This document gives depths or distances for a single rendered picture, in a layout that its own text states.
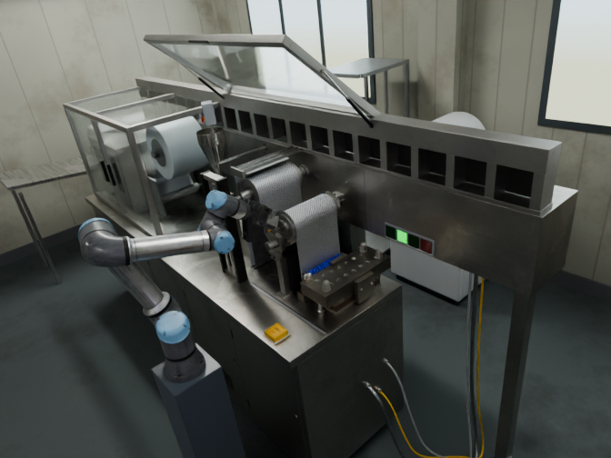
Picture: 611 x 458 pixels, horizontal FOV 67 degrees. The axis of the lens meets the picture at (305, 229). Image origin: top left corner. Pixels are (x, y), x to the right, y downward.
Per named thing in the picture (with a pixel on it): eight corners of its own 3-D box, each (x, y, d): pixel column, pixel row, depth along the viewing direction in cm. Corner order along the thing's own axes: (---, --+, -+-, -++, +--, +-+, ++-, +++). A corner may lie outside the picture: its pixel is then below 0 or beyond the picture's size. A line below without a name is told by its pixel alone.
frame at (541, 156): (142, 106, 359) (134, 76, 348) (152, 104, 363) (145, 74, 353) (539, 216, 142) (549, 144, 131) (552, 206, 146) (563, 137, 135)
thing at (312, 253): (301, 281, 204) (296, 244, 195) (339, 258, 216) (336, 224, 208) (302, 281, 203) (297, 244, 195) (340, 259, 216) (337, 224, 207)
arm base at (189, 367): (177, 389, 169) (170, 369, 164) (159, 368, 179) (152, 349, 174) (213, 366, 177) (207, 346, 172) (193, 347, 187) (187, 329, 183)
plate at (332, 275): (301, 293, 200) (300, 282, 197) (365, 255, 221) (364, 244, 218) (326, 309, 189) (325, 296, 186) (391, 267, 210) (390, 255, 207)
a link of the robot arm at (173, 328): (167, 364, 166) (157, 335, 160) (159, 343, 177) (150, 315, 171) (199, 351, 171) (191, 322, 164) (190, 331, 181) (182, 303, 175)
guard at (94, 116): (93, 195, 351) (59, 104, 318) (162, 172, 381) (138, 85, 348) (158, 246, 267) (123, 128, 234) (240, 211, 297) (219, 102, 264)
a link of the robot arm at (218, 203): (200, 204, 173) (210, 184, 172) (223, 213, 181) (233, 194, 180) (209, 214, 168) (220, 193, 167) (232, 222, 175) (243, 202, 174)
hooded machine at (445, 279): (500, 276, 354) (517, 114, 296) (461, 310, 325) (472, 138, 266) (430, 250, 398) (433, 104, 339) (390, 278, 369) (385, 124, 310)
